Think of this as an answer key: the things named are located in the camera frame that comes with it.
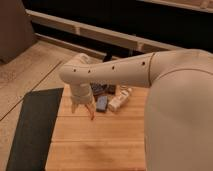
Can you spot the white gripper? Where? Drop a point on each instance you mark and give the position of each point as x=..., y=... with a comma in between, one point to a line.
x=82, y=94

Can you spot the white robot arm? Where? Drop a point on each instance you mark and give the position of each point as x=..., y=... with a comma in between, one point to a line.
x=178, y=119

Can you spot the dark ceramic bowl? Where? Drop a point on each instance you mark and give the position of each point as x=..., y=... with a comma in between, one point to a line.
x=98, y=89

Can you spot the blue sponge block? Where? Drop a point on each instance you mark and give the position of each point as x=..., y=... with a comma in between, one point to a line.
x=102, y=102

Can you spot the dark brown small block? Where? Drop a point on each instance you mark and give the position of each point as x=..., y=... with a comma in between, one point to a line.
x=111, y=89

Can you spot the black table leg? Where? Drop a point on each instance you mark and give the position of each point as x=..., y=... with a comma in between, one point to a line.
x=108, y=56

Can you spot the black floor mat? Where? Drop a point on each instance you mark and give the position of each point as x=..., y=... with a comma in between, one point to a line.
x=34, y=130

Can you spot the brown cabinet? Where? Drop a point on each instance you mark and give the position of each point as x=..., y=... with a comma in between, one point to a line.
x=16, y=31

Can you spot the white wall rail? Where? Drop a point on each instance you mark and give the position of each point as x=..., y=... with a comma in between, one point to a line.
x=99, y=34

